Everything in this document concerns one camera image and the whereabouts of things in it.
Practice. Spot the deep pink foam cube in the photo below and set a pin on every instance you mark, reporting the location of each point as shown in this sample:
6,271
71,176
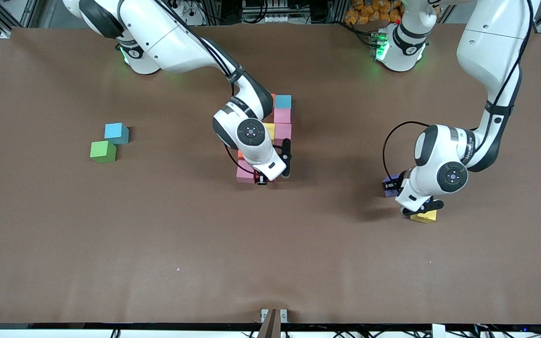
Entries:
253,180

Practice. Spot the violet blue foam cube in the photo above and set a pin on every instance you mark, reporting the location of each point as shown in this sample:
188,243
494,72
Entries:
388,194

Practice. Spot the light pink foam cube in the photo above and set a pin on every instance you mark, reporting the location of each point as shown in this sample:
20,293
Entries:
243,174
282,116
283,131

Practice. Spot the yellow foam cube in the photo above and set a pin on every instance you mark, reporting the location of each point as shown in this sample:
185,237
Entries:
270,129
425,217

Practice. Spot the light blue foam cube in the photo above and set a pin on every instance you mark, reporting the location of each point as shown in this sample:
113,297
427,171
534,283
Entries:
283,101
115,131

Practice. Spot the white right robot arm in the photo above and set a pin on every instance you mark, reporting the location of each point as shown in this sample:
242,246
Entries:
158,33

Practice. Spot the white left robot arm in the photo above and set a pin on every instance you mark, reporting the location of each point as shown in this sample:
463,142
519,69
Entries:
491,42

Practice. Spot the brown table mat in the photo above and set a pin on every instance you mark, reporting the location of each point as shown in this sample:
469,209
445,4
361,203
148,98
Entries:
251,234

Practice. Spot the white slotted device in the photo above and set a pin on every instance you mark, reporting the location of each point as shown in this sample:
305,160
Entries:
275,18

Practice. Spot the green foam cube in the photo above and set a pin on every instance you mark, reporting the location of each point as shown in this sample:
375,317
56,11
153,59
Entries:
103,151

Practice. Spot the orange packets pile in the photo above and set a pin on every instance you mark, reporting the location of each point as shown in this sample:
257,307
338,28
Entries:
369,11

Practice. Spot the metal bracket with brown post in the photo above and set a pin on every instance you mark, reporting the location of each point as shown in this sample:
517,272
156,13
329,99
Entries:
270,326

